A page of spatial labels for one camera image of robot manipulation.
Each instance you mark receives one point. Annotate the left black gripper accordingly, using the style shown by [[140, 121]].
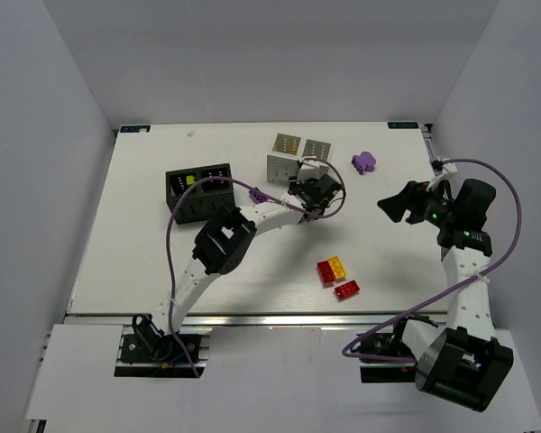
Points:
[[307, 193]]

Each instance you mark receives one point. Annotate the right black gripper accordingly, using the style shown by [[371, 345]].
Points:
[[415, 205]]

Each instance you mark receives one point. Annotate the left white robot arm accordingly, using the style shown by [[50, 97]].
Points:
[[220, 246]]

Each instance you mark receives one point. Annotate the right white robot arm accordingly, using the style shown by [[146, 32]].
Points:
[[462, 362]]

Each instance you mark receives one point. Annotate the white two-bin container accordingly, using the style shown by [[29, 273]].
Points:
[[282, 160]]

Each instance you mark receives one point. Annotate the purple lego figure piece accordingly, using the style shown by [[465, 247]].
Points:
[[364, 162]]

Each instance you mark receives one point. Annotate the purple lego brick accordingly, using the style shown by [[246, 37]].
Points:
[[257, 196]]

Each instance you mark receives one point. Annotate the yellow lego brick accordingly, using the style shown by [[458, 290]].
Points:
[[337, 268]]

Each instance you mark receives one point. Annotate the right blue table label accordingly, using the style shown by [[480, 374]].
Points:
[[402, 125]]

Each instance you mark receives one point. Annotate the blue table label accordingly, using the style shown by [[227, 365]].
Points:
[[402, 125], [134, 129]]

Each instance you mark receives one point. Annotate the red lego brick middle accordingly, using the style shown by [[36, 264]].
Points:
[[326, 273]]

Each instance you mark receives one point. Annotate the red lego brick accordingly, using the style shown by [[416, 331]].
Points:
[[347, 290], [326, 273]]

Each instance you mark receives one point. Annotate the red lego brick lower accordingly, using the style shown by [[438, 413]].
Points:
[[347, 290]]

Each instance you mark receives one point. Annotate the black two-bin container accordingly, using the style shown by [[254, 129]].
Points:
[[204, 200]]

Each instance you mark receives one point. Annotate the left blue table label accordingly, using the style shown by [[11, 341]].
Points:
[[134, 129]]

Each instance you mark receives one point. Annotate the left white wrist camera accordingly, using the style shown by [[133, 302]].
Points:
[[311, 169]]

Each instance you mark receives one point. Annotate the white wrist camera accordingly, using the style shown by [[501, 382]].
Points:
[[443, 170], [311, 169]]

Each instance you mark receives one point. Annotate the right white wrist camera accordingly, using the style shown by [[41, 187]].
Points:
[[443, 170]]

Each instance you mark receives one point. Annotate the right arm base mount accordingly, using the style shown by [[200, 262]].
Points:
[[387, 352]]

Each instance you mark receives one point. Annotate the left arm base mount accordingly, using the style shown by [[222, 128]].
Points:
[[148, 352]]

